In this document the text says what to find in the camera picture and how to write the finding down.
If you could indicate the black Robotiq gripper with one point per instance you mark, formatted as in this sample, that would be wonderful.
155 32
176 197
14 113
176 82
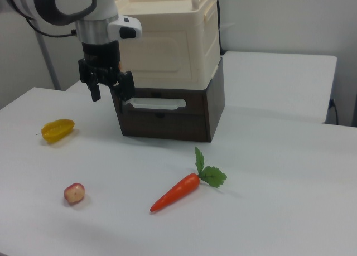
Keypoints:
100 55

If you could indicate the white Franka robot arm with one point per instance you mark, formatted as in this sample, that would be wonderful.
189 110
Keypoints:
69 2

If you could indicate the cream cabinet door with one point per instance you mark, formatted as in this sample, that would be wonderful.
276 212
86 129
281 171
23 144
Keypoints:
159 58

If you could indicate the dark brown drawer box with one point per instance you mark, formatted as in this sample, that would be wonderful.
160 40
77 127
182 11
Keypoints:
167 125

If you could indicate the grey metal pole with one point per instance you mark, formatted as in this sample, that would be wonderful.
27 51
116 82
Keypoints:
48 60

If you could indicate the yellow toy starfruit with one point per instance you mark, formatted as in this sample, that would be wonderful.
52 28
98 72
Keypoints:
57 130

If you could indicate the large white plastic tray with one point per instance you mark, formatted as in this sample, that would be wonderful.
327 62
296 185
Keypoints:
167 21

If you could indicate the small red toy apple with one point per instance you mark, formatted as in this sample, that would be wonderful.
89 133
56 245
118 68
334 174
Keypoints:
74 193

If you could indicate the orange toy carrot with leaves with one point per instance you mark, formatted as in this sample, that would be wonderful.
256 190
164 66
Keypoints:
175 190

